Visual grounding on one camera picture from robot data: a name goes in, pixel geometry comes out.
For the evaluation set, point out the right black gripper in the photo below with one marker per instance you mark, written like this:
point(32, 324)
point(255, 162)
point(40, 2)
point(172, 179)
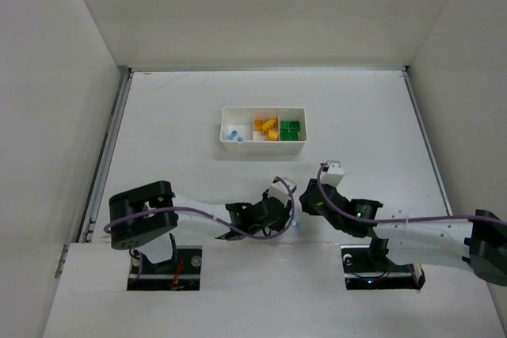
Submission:
point(314, 197)

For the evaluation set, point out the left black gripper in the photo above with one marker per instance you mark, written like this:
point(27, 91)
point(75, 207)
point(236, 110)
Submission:
point(278, 214)

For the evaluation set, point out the green lego brick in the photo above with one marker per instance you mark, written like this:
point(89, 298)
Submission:
point(293, 136)
point(284, 136)
point(294, 126)
point(284, 125)

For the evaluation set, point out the yellow arched lego brick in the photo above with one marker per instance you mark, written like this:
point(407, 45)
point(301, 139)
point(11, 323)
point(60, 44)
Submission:
point(269, 125)

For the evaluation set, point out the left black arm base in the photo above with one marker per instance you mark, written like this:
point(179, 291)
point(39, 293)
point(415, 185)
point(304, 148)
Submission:
point(164, 265)

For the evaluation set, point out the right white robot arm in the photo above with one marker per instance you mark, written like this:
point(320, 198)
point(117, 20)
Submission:
point(475, 243)

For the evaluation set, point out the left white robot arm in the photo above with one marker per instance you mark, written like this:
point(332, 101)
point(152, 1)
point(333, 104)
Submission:
point(145, 218)

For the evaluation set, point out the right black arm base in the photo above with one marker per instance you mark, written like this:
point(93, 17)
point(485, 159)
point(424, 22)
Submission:
point(367, 268)

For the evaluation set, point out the white divided container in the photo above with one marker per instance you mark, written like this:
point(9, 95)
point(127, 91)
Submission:
point(242, 120)

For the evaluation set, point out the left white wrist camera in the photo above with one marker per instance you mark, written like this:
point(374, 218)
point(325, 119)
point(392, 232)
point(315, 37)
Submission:
point(282, 189)

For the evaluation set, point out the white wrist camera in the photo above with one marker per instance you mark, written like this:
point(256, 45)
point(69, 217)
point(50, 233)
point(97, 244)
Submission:
point(332, 173)
point(282, 189)

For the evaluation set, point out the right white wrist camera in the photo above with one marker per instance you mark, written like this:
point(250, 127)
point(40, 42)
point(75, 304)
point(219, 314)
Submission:
point(332, 173)

